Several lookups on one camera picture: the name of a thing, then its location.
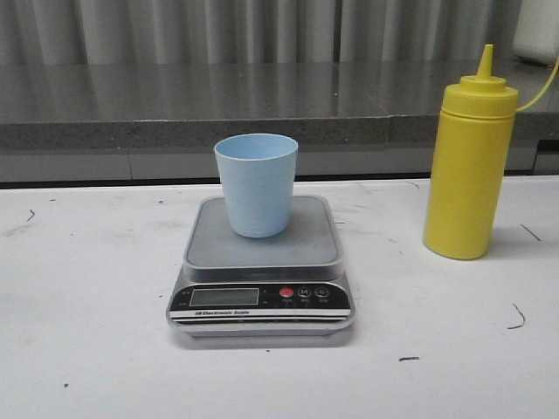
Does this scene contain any light blue plastic cup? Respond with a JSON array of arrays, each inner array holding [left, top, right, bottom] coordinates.
[[214, 134, 299, 238]]

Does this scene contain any yellow squeeze bottle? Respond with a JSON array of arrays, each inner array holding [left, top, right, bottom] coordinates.
[[422, 43, 559, 260]]

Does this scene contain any silver electronic kitchen scale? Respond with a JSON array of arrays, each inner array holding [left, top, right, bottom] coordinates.
[[166, 196, 355, 348]]

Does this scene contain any grey stone counter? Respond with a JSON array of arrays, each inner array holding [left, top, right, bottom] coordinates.
[[0, 60, 559, 183]]

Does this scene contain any white container on counter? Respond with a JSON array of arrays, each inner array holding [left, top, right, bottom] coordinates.
[[513, 0, 559, 65]]

